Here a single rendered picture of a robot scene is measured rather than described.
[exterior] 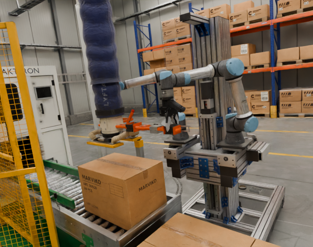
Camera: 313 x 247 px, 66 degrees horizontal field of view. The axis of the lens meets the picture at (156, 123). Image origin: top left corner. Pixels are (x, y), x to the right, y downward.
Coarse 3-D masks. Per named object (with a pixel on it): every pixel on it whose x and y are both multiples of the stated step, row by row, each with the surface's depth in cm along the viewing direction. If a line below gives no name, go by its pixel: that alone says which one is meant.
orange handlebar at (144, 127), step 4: (124, 120) 202; (132, 120) 209; (120, 124) 183; (124, 124) 180; (144, 124) 167; (148, 124) 165; (136, 128) 166; (140, 128) 163; (144, 128) 160; (148, 128) 158; (160, 128) 152; (176, 128) 144; (180, 128) 145
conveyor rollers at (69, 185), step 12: (48, 168) 332; (12, 180) 304; (36, 180) 292; (48, 180) 286; (60, 180) 286; (72, 180) 279; (36, 192) 257; (60, 192) 250; (72, 192) 249; (60, 204) 222; (84, 216) 199; (96, 216) 197; (108, 228) 176
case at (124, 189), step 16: (96, 160) 210; (112, 160) 205; (128, 160) 200; (144, 160) 196; (80, 176) 200; (96, 176) 183; (112, 176) 170; (128, 176) 165; (144, 176) 175; (160, 176) 188; (96, 192) 188; (112, 192) 174; (128, 192) 163; (144, 192) 175; (160, 192) 189; (96, 208) 193; (112, 208) 178; (128, 208) 165; (144, 208) 176; (128, 224) 168
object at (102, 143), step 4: (92, 140) 191; (96, 140) 189; (108, 140) 177; (92, 144) 186; (96, 144) 182; (100, 144) 178; (104, 144) 176; (108, 144) 174; (112, 144) 171; (116, 144) 172; (120, 144) 174
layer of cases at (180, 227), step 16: (176, 224) 173; (192, 224) 171; (208, 224) 169; (144, 240) 160; (160, 240) 158; (176, 240) 156; (192, 240) 154; (208, 240) 153; (224, 240) 151; (240, 240) 150; (256, 240) 148
